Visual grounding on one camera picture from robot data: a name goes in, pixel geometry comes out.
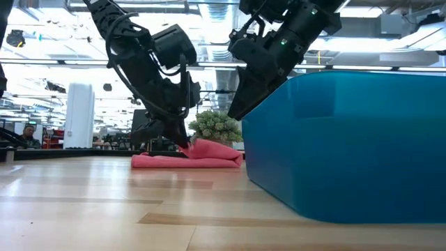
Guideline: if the pink microfiber towel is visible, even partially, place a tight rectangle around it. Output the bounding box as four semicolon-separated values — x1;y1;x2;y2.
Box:
130;138;244;170

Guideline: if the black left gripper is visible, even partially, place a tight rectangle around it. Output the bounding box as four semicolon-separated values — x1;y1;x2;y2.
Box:
117;52;192;149

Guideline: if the red tool cart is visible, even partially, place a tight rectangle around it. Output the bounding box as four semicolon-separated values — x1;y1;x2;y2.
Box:
42;129;66;150

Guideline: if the person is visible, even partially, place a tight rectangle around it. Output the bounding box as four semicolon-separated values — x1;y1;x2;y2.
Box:
17;124;43;150

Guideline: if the artificial green potted plant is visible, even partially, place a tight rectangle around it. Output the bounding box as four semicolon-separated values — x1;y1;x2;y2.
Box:
187;109;244;147

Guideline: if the black dome ceiling device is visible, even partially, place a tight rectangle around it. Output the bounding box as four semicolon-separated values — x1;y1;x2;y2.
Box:
6;29;26;48

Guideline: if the black computer monitor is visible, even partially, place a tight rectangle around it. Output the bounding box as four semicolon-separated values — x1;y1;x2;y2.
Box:
131;108;151;133

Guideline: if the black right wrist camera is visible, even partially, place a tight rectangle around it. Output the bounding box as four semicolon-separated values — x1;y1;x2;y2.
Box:
228;29;278;76

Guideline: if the teal plastic bin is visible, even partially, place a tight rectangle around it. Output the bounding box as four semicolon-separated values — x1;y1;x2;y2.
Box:
241;70;446;225

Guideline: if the white rounded pillar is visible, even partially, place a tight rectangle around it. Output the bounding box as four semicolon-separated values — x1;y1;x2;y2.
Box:
63;82;95;150

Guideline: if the black metal table frame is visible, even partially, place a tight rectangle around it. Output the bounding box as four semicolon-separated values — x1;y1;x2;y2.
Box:
0;148;189;162

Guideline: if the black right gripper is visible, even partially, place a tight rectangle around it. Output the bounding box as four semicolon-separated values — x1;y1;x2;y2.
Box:
227;0;344;121

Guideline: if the black looped cable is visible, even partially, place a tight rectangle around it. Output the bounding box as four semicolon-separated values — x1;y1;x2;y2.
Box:
0;127;28;149

